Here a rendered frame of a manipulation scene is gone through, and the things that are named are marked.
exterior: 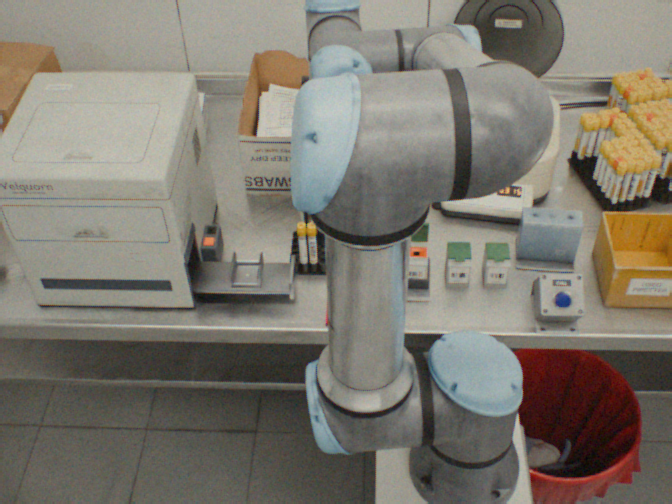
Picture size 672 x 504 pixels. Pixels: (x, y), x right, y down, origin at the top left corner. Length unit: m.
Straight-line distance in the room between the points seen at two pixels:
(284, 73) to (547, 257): 0.68
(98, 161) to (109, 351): 1.00
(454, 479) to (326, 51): 0.57
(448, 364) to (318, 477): 1.26
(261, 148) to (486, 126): 0.90
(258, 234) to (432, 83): 0.89
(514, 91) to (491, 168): 0.07
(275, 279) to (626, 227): 0.62
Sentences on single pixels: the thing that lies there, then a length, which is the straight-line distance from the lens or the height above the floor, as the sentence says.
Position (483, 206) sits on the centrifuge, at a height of 0.91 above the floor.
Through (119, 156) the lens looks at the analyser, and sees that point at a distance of 1.29.
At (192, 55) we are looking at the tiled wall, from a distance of 1.87.
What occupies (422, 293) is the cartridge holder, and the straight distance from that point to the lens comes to 1.42.
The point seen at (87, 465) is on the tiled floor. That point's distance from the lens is 2.36.
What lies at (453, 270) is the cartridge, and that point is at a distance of 1.42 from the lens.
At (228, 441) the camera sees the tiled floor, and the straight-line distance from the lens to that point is 2.31.
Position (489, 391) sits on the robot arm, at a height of 1.14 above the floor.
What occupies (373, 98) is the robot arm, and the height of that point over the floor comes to 1.56.
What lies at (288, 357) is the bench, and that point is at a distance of 2.12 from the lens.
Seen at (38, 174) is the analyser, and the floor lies 1.17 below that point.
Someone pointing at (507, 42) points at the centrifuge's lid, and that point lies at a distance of 1.77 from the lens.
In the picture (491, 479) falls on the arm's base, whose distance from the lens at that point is 1.13.
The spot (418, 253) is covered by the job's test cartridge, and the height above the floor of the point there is 0.95.
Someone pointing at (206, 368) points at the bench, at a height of 0.27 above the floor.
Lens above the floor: 1.95
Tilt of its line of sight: 46 degrees down
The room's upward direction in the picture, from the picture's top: 2 degrees counter-clockwise
